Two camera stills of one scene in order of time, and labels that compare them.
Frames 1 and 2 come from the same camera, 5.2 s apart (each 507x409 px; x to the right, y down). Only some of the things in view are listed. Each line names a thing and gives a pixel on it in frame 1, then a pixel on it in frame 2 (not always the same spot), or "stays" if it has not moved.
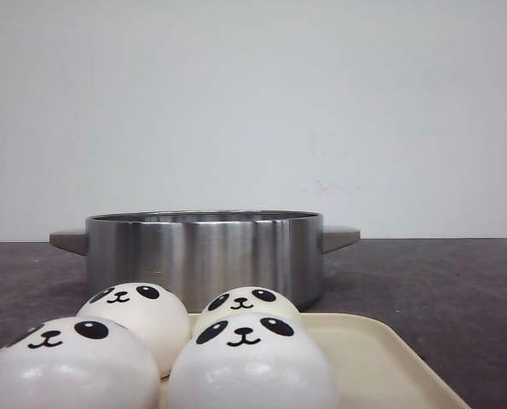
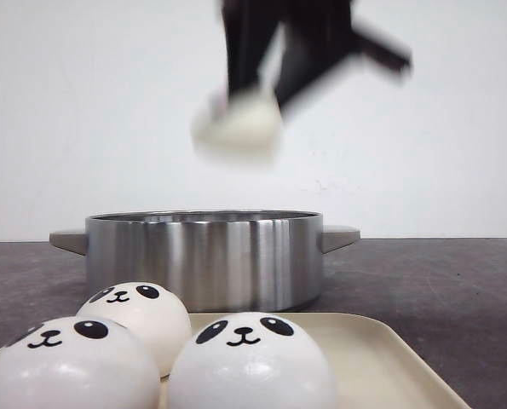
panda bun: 157,314 stays
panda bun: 72,362 stays
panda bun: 251,360 stays
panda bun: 249,300 to 244,126
